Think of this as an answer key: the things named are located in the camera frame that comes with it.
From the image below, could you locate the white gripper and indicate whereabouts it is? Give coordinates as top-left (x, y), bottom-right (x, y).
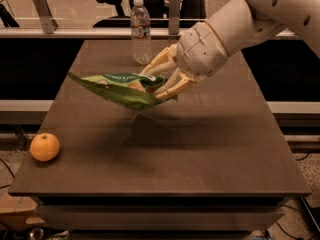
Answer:
top-left (141, 23), bottom-right (229, 100)

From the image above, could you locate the green rice chip bag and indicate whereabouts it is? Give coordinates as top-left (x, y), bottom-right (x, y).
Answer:
top-left (68, 72), bottom-right (169, 110)

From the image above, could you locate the clear plastic water bottle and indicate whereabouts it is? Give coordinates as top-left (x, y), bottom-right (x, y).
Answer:
top-left (130, 0), bottom-right (152, 65)

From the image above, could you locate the black office chair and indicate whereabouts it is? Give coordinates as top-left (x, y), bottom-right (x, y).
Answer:
top-left (94, 0), bottom-right (206, 28)

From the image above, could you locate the orange fruit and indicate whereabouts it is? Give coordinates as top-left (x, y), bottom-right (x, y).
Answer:
top-left (30, 133), bottom-right (60, 162)

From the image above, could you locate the right metal bracket post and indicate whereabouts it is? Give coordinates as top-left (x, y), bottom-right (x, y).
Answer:
top-left (168, 0), bottom-right (180, 35)

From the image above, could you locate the metal bracket post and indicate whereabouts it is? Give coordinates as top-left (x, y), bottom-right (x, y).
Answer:
top-left (32, 0), bottom-right (58, 34)
top-left (168, 0), bottom-right (180, 35)

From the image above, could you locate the left metal bracket post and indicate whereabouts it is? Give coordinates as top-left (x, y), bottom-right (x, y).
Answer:
top-left (32, 0), bottom-right (58, 34)

